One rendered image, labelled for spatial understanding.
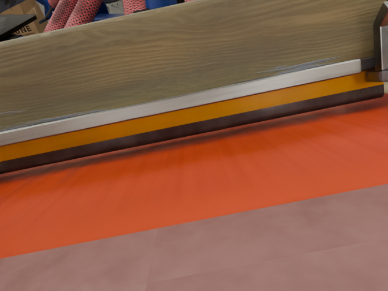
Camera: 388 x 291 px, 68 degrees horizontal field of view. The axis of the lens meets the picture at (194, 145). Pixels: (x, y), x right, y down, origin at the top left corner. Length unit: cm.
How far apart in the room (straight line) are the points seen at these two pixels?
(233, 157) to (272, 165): 3
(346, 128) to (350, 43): 7
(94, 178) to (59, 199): 3
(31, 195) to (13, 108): 8
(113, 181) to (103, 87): 8
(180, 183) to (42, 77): 14
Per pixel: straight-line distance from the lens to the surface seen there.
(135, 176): 18
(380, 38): 25
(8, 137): 25
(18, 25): 171
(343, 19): 25
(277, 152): 18
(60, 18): 94
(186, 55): 22
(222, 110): 23
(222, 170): 16
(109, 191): 17
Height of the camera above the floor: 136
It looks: 44 degrees down
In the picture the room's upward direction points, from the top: 13 degrees counter-clockwise
